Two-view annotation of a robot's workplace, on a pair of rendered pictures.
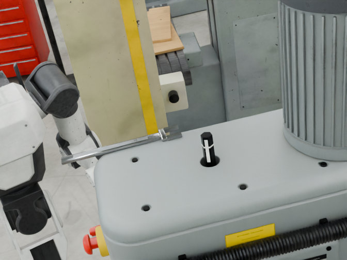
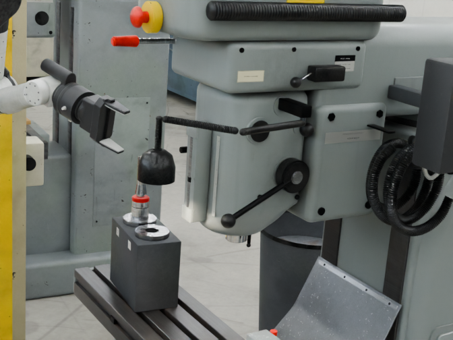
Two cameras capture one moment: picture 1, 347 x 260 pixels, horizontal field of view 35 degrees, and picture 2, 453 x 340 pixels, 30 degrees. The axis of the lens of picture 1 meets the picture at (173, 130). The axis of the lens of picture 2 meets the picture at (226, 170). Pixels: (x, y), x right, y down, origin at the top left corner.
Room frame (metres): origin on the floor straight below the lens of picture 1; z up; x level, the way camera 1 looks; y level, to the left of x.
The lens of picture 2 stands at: (-0.71, 0.73, 1.93)
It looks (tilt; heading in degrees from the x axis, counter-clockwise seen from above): 16 degrees down; 334
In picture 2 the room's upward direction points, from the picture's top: 4 degrees clockwise
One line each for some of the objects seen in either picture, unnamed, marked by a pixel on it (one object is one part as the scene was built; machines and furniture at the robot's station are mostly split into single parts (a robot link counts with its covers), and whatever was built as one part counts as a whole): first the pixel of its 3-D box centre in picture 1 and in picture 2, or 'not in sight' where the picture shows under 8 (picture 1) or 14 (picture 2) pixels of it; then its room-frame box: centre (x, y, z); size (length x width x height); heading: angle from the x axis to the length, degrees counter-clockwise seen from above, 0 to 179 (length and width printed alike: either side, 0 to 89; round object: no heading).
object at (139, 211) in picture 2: not in sight; (139, 208); (1.29, -0.01, 1.19); 0.05 x 0.05 x 0.05
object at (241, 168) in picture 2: not in sight; (245, 155); (0.81, -0.06, 1.47); 0.21 x 0.19 x 0.32; 6
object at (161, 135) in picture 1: (121, 145); not in sight; (0.90, 0.11, 1.89); 0.24 x 0.04 x 0.01; 98
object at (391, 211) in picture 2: not in sight; (399, 179); (0.64, -0.34, 1.45); 0.18 x 0.16 x 0.21; 96
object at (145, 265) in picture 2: not in sight; (143, 258); (1.24, -0.01, 1.07); 0.22 x 0.12 x 0.20; 179
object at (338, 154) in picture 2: not in sight; (316, 149); (0.83, -0.25, 1.47); 0.24 x 0.19 x 0.26; 6
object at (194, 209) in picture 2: not in sight; (197, 171); (0.80, 0.05, 1.45); 0.04 x 0.04 x 0.21; 6
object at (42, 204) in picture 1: (26, 210); not in sight; (1.44, 0.54, 1.34); 0.14 x 0.13 x 0.12; 113
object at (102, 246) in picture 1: (103, 240); (151, 17); (0.79, 0.17, 1.76); 0.06 x 0.02 x 0.06; 6
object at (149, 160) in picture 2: not in sight; (156, 164); (0.72, 0.17, 1.49); 0.07 x 0.07 x 0.06
